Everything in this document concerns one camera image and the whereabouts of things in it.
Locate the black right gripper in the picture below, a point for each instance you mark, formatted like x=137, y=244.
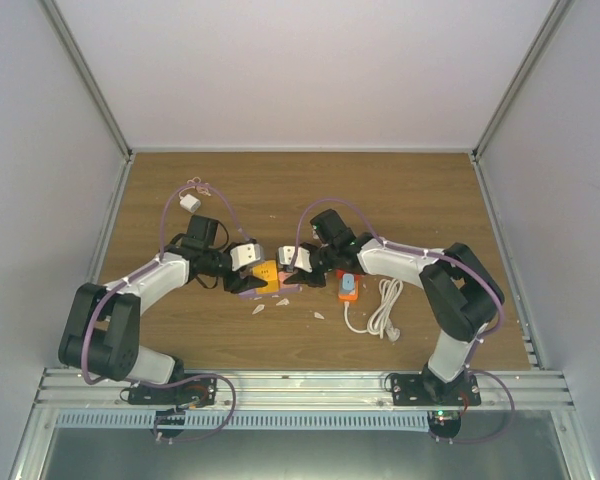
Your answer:
x=302, y=277

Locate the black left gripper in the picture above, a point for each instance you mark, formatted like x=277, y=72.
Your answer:
x=236, y=284

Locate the purple power strip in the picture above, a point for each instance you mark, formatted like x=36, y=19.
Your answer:
x=280, y=292

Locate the yellow cube socket adapter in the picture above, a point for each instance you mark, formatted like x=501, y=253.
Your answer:
x=268, y=272

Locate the white USB charger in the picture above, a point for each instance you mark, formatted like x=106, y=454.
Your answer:
x=190, y=203

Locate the pink plug adapter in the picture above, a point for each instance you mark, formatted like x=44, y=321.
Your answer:
x=282, y=277

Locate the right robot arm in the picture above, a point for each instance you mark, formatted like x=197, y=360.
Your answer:
x=465, y=300

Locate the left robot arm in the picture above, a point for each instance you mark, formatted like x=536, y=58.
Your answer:
x=101, y=337

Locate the white paper scraps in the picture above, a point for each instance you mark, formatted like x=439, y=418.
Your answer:
x=262, y=303

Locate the blue USB charger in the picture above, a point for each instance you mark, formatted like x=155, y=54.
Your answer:
x=348, y=284

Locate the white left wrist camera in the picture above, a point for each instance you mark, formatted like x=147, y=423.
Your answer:
x=246, y=255

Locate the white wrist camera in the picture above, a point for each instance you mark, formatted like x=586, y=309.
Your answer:
x=246, y=255
x=287, y=256

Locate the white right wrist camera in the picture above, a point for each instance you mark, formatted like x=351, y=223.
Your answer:
x=287, y=256

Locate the aluminium frame rail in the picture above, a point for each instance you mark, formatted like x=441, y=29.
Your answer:
x=317, y=390

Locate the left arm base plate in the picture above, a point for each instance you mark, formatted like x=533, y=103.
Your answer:
x=195, y=389

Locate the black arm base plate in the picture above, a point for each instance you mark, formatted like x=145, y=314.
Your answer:
x=426, y=390

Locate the slotted cable duct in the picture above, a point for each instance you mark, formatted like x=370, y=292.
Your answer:
x=247, y=420

